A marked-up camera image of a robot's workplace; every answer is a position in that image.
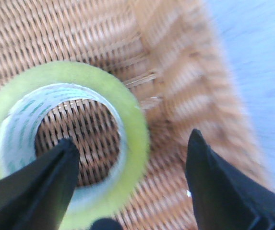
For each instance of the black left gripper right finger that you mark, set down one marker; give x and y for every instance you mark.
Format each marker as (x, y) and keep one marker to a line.
(223, 197)

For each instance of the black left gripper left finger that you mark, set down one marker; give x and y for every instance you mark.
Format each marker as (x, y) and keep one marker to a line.
(37, 196)

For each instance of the yellow packing tape roll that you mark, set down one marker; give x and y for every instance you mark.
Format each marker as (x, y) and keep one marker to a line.
(63, 99)

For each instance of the brown wicker basket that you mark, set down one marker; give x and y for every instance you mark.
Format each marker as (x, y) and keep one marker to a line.
(165, 53)

